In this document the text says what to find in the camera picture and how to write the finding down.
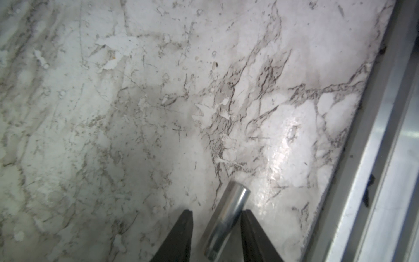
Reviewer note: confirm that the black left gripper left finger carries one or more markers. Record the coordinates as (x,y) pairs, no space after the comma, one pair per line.
(177,245)

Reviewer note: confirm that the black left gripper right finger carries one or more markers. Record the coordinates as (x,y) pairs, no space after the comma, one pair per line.
(256,245)

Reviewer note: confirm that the chrome socket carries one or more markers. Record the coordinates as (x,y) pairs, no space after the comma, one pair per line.
(223,220)

